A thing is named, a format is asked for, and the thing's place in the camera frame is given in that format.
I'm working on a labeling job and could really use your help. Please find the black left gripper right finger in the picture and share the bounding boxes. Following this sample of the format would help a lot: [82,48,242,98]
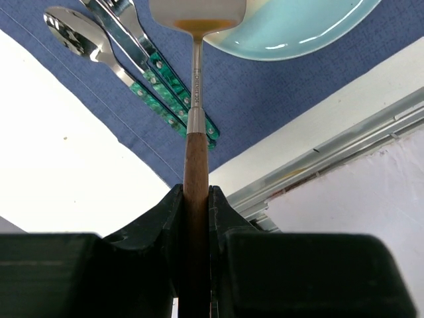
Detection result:
[208,186,416,317]

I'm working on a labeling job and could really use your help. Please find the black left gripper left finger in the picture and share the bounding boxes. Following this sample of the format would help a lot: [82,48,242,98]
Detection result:
[1,184,182,317]

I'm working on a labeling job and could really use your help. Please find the spatula with wooden handle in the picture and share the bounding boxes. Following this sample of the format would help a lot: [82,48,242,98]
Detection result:
[149,1,246,317]

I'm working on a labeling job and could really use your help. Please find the blue fabric placemat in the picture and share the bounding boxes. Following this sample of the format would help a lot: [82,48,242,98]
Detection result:
[1,1,423,185]

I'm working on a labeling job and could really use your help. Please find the white and blue plate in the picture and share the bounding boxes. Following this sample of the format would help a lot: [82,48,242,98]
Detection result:
[205,0,380,62]

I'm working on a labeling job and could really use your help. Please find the aluminium frame rail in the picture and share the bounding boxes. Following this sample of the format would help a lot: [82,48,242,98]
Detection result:
[228,87,423,233]

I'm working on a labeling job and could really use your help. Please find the spoon with teal handle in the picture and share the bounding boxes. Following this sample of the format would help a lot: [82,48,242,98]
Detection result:
[43,7,187,136]

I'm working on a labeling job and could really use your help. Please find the knife with teal handle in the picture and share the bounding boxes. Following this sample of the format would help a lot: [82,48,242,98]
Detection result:
[79,0,217,150]

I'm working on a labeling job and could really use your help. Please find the fork with teal handle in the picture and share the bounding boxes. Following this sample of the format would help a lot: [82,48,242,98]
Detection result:
[101,0,221,140]

